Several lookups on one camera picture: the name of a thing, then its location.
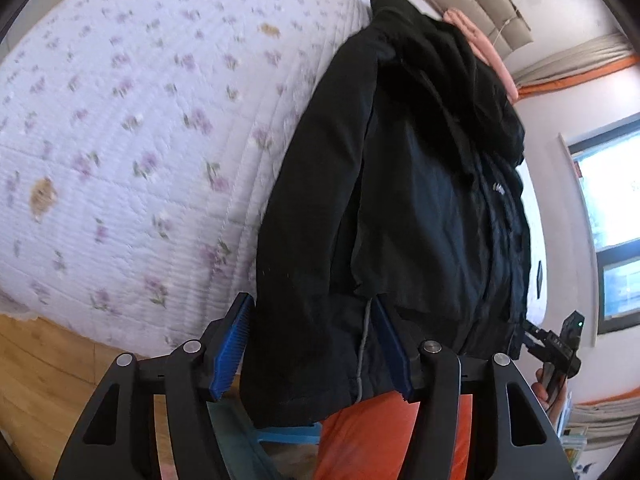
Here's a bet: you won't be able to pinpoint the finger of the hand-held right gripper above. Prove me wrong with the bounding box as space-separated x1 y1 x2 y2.
522 320 551 362

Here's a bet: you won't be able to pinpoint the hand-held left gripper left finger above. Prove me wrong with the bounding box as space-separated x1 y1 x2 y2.
52 292 256 480

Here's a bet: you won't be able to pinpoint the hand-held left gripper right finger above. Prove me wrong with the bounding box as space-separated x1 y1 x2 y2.
372 300 576 480

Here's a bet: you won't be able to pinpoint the black hooded jacket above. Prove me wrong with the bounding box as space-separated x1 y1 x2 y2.
239 0 532 429

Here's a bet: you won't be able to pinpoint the person's right hand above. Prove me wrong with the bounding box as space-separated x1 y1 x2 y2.
531 367 572 427

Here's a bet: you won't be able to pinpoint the beige orange curtain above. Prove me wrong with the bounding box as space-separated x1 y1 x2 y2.
515 32 640 102
570 394 640 441

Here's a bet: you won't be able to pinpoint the person's orange pants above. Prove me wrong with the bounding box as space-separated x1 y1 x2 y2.
312 389 473 480

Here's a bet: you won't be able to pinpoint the blue plastic stool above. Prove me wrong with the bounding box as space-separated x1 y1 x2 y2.
206 394 322 480

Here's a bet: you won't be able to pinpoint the window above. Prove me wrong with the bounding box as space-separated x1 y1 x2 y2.
559 114 640 335

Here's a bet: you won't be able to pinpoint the bed with floral bedspread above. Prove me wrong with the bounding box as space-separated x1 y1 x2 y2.
0 0 551 361

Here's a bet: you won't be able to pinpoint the folded pink blanket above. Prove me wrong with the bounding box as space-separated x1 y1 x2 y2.
444 7 521 103

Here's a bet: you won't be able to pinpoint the white cable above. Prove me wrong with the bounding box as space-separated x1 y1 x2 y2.
491 7 522 47

